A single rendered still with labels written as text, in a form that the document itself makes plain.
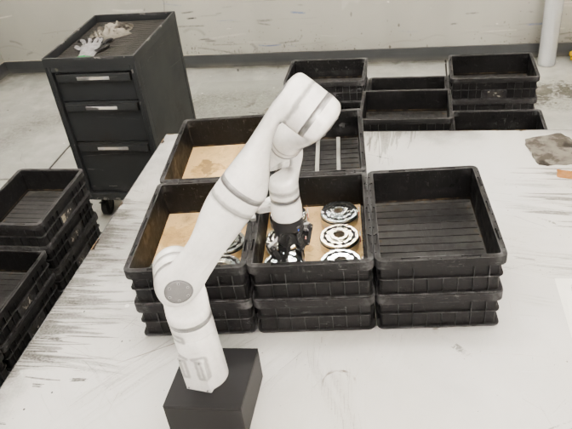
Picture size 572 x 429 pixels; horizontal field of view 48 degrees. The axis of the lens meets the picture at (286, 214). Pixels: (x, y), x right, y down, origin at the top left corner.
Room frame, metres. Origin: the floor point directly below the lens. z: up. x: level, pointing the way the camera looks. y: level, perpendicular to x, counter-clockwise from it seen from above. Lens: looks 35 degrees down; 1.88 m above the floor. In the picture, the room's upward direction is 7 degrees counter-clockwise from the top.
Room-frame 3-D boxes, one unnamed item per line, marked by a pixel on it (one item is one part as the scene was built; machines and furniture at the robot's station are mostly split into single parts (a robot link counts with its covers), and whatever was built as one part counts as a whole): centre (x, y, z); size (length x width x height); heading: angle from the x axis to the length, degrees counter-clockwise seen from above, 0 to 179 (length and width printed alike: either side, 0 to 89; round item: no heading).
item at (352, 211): (1.46, -0.15, 0.86); 0.10 x 0.10 x 0.01
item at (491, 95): (2.89, -1.07, 0.37); 0.40 x 0.30 x 0.45; 76
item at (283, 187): (1.28, -0.01, 1.13); 0.09 x 0.07 x 0.15; 105
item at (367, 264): (1.36, -0.06, 0.92); 0.40 x 0.30 x 0.02; 173
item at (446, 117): (2.60, -0.59, 0.37); 0.40 x 0.30 x 0.45; 76
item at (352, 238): (1.35, -0.13, 0.86); 0.10 x 0.10 x 0.01
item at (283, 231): (1.28, 0.00, 0.96); 0.08 x 0.08 x 0.09
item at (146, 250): (1.40, 0.23, 0.87); 0.40 x 0.30 x 0.11; 173
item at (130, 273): (1.40, 0.23, 0.92); 0.40 x 0.30 x 0.02; 173
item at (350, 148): (1.76, -0.12, 0.87); 0.40 x 0.30 x 0.11; 173
